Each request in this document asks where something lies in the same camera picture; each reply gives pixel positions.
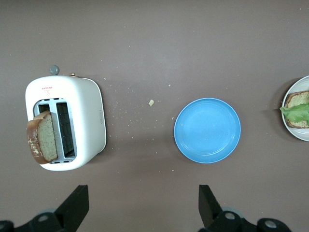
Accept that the beige plate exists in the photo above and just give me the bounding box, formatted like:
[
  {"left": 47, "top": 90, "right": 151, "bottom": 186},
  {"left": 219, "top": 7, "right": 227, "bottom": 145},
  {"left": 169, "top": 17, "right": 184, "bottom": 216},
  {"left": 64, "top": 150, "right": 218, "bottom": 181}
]
[{"left": 281, "top": 75, "right": 309, "bottom": 142}]

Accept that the green lettuce leaf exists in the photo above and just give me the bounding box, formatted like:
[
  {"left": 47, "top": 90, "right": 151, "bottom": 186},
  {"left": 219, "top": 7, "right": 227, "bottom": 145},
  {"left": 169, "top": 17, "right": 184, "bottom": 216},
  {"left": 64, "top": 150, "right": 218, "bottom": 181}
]
[{"left": 279, "top": 102, "right": 309, "bottom": 124}]

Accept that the blue plate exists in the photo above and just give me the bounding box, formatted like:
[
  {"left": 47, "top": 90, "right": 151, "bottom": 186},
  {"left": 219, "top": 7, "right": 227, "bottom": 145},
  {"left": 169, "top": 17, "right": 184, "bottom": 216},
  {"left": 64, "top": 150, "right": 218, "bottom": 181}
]
[{"left": 173, "top": 97, "right": 241, "bottom": 164}]

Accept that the light crust bread slice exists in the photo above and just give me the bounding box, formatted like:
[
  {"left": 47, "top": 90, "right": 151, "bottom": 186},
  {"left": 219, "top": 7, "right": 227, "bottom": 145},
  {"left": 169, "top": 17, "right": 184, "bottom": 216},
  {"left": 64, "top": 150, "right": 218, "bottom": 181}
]
[{"left": 284, "top": 90, "right": 309, "bottom": 129}]

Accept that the dark crust bread slice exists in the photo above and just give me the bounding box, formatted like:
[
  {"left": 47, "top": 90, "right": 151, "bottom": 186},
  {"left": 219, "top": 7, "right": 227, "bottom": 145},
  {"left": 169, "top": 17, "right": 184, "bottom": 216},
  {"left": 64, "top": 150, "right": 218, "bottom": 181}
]
[{"left": 26, "top": 110, "right": 59, "bottom": 165}]

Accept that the white toaster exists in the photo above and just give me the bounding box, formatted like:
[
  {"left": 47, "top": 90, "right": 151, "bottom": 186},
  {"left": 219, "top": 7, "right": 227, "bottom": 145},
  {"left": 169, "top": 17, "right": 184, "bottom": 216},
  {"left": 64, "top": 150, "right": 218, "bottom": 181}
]
[{"left": 25, "top": 64, "right": 107, "bottom": 172}]

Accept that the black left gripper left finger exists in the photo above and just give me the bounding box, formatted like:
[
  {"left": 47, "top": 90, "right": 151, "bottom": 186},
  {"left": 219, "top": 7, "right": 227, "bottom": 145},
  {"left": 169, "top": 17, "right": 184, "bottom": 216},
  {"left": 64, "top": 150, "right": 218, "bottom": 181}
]
[{"left": 0, "top": 185, "right": 89, "bottom": 232}]

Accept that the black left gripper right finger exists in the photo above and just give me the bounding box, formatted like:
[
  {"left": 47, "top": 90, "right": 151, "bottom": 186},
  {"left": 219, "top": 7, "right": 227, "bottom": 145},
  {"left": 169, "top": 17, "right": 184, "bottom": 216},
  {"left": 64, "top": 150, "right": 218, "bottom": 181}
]
[{"left": 198, "top": 185, "right": 292, "bottom": 232}]

